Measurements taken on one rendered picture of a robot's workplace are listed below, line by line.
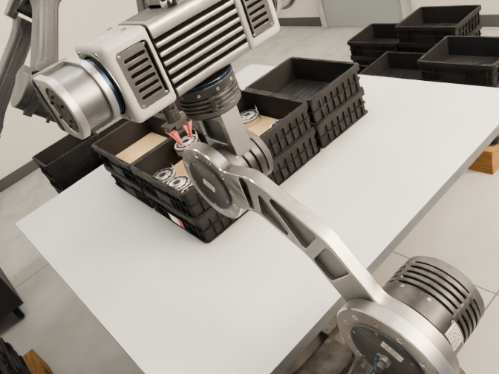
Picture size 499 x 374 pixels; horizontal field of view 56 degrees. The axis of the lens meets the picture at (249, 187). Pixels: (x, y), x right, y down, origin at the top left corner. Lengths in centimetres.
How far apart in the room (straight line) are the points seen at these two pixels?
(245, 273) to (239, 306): 13
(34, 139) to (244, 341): 392
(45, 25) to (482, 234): 197
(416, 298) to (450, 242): 147
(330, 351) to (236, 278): 48
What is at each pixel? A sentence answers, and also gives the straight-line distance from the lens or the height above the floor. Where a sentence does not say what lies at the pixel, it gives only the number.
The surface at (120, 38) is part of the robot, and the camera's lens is 87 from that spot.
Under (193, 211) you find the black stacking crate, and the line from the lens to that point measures 155.
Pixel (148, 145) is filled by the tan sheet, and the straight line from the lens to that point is 217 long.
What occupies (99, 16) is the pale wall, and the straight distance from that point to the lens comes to 508.
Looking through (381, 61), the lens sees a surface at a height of 46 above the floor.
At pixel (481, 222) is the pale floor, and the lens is 247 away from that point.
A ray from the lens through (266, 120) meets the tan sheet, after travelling 195.
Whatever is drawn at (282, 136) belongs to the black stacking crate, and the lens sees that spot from 170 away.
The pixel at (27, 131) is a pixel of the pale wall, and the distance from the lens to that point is 492.
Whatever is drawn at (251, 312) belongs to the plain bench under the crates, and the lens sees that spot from 136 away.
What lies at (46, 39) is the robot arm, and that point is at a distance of 120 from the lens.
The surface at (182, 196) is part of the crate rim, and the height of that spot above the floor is 93.
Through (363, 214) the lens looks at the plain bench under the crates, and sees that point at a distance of 153.
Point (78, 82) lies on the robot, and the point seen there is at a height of 149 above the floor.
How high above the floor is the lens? 170
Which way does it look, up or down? 33 degrees down
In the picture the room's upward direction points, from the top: 23 degrees counter-clockwise
